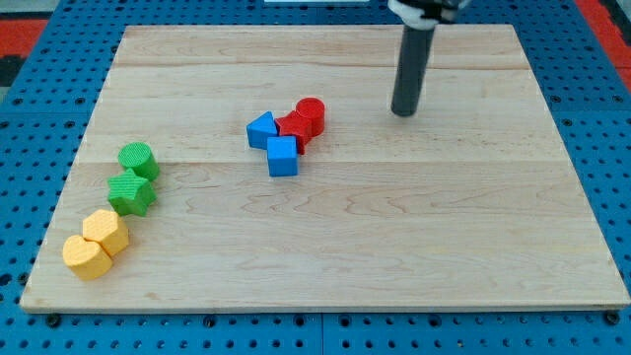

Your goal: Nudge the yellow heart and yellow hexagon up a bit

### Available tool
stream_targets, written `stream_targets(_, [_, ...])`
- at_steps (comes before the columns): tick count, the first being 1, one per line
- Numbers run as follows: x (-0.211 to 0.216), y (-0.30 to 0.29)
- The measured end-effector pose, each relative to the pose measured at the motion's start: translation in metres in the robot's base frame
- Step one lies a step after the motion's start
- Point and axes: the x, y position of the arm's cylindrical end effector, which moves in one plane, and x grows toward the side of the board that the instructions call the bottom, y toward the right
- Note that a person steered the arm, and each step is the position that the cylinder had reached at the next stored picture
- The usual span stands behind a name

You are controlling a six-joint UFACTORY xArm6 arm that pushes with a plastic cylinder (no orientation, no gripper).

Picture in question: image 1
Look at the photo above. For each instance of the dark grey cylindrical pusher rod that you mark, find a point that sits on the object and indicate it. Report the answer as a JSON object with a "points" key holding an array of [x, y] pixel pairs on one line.
{"points": [[411, 68]]}

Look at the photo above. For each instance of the red cylinder block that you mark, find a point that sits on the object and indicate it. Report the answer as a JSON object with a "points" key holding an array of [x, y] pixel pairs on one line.
{"points": [[314, 110]]}

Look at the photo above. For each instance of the yellow heart block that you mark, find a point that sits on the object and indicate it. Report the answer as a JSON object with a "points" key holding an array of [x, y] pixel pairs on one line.
{"points": [[86, 259]]}

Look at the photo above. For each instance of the green cylinder block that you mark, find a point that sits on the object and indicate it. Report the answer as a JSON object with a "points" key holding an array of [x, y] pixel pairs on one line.
{"points": [[139, 157]]}

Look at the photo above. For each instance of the green star block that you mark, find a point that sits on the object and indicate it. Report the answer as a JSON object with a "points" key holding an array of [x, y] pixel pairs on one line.
{"points": [[130, 194]]}

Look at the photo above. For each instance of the blue cube block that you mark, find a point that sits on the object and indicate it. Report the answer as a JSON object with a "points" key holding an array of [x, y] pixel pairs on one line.
{"points": [[282, 156]]}

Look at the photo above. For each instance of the blue triangle block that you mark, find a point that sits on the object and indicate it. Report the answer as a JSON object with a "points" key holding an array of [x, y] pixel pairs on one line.
{"points": [[260, 129]]}

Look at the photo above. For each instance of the red star block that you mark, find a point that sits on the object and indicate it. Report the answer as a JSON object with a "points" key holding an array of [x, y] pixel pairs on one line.
{"points": [[294, 124]]}

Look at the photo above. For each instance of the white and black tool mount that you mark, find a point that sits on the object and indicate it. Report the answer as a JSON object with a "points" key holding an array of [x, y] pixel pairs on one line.
{"points": [[426, 14]]}

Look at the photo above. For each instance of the wooden board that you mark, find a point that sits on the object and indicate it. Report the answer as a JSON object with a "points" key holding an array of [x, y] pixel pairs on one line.
{"points": [[470, 205]]}

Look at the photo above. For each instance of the yellow hexagon block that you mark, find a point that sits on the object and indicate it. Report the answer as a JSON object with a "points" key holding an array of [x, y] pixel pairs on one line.
{"points": [[106, 228]]}

